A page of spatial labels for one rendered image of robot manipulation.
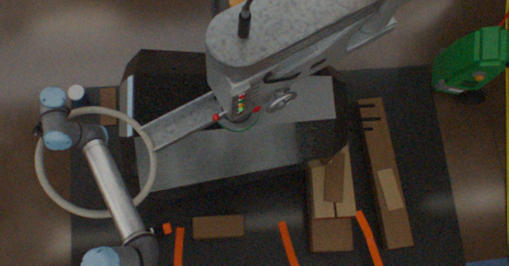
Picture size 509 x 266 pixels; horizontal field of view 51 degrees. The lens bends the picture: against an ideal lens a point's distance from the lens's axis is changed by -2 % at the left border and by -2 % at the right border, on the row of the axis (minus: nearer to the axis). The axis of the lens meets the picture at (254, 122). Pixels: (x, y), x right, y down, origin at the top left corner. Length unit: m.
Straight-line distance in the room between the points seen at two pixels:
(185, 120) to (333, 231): 1.30
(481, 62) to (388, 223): 1.11
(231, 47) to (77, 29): 2.17
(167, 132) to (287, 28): 0.79
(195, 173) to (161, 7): 1.47
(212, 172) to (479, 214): 1.82
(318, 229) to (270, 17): 1.70
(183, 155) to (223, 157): 0.20
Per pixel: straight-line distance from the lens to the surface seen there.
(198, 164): 2.74
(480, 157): 3.85
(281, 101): 2.28
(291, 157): 2.78
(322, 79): 2.77
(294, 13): 1.91
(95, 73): 3.72
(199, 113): 2.40
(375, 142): 3.48
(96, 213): 2.19
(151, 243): 1.78
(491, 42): 3.48
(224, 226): 3.24
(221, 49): 1.83
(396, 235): 3.41
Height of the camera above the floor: 3.36
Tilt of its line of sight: 73 degrees down
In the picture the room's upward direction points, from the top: 12 degrees clockwise
